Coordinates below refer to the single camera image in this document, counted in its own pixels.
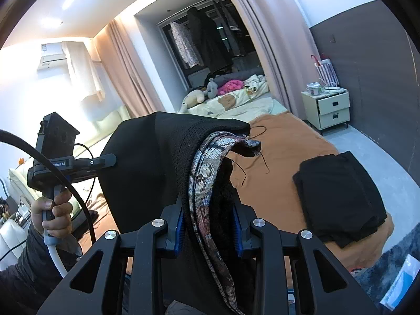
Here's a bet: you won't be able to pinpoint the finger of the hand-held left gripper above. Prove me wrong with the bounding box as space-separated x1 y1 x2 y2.
70 154 117 179

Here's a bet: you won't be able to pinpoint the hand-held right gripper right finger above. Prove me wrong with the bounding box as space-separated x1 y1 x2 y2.
231 200 381 315

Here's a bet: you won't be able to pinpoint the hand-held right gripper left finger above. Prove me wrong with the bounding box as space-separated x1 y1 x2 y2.
36 198 186 315

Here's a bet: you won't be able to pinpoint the black pants with patterned lining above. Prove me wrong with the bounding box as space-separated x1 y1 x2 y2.
98 112 263 315

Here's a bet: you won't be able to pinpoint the person's left forearm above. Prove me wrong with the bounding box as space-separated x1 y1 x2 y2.
0 226 82 315

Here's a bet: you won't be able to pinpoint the folded black pants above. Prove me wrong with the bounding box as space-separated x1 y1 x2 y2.
293 151 388 249

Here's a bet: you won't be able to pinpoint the person's left hand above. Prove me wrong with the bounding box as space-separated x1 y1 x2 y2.
31 190 73 238

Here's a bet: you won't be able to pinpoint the cream sofa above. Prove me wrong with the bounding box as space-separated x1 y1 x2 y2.
70 105 132 158

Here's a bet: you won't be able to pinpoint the white hanging garment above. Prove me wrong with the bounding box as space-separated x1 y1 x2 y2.
62 40 106 102

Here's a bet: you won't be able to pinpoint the white air conditioner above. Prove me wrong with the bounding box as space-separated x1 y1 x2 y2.
37 43 71 71

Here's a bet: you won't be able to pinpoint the pink curtain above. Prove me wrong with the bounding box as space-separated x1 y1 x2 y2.
93 18 158 119
218 0 311 125

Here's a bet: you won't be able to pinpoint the brown blanket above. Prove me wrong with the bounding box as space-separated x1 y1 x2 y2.
79 112 394 270

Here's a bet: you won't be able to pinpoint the beige plush toy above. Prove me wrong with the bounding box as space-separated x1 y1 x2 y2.
179 89 206 112

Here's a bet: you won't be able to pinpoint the bear print quilt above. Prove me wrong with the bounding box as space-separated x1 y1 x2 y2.
177 74 274 119

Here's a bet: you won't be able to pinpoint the grey elephant plush toy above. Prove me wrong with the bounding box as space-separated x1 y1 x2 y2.
205 77 220 99

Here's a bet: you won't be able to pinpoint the speckled hanging garment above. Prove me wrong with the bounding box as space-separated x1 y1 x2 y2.
170 21 201 68

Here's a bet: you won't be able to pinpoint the pink cloth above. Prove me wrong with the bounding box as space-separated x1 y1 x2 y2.
219 79 245 94

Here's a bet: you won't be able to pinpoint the grey rug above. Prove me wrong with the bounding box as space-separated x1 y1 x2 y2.
354 223 420 315

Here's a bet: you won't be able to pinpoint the cream nightstand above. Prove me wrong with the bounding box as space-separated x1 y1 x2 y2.
301 88 351 135

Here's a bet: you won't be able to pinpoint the dark hanging coat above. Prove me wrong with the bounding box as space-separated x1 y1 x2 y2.
187 7 230 69

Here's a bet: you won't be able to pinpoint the blue and white package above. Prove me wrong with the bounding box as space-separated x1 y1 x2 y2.
381 254 418 306

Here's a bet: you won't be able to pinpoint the striped bag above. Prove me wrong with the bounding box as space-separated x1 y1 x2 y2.
313 57 338 87

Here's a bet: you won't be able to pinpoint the thick black cable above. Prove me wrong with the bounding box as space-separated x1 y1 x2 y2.
0 129 97 243

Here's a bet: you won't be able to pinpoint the white cable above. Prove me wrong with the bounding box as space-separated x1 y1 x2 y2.
46 239 68 278

